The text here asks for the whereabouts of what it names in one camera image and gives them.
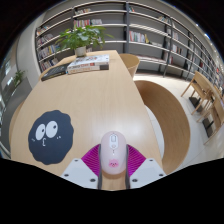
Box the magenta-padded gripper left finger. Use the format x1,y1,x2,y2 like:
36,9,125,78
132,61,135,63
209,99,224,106
61,143,103,191

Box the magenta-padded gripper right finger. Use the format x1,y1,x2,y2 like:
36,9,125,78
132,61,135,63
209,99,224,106
124,143,167,190

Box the pink computer mouse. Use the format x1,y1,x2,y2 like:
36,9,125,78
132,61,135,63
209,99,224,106
99,130,128,175

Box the dark fuzzy-face mouse pad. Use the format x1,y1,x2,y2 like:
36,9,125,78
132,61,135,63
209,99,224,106
27,110,75,166

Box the curved wooden chair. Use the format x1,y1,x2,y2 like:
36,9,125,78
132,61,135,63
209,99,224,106
118,53,141,80
134,79,191,175
9,99,26,141

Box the light wooden slatted chair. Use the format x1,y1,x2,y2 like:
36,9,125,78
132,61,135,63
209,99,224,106
199,93,224,145
181,70,215,116

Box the black book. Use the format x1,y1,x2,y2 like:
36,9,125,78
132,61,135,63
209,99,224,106
40,64,70,82

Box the red-spined book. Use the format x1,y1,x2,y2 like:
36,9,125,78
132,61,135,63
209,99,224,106
66,63,110,75

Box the small green floor plant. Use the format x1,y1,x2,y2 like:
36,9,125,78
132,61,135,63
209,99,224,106
12,69,26,88

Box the white illustrated-cover book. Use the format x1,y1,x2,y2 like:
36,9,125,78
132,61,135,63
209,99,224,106
67,54,110,68

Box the green potted plant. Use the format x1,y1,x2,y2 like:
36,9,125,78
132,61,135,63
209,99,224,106
55,24,114,58

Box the grey bookshelf unit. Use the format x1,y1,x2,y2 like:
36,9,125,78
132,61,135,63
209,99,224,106
34,0,224,91

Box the ceiling lights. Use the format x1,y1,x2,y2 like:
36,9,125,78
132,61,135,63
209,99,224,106
194,22,212,40

